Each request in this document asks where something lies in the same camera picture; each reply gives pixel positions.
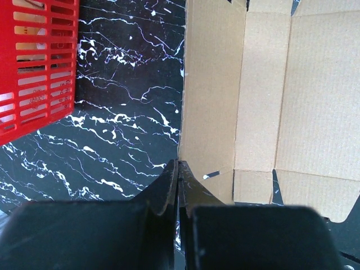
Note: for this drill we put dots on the red plastic shopping basket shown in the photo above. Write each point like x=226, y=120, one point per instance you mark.
x=38, y=64

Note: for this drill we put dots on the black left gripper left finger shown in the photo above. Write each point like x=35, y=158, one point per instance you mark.
x=134, y=234

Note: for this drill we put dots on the brown cardboard box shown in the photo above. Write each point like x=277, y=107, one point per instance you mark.
x=271, y=102

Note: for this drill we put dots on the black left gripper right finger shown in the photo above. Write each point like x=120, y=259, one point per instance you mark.
x=215, y=235

